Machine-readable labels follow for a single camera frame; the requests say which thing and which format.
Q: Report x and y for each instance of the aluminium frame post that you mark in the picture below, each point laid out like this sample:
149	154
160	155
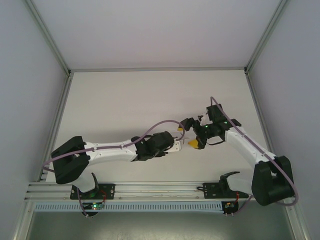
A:
47	35
267	35

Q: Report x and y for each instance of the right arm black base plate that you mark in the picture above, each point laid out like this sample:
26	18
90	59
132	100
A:
212	191

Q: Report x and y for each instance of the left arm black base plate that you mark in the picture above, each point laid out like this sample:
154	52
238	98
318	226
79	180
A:
110	191

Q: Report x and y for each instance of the aluminium table edge rail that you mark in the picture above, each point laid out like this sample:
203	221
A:
155	69
260	115
56	120

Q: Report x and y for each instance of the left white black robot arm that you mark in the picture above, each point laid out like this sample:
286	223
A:
110	151

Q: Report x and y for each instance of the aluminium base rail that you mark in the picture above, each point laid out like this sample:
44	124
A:
155	191

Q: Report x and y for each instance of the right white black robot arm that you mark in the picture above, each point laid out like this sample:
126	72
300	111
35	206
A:
240	142

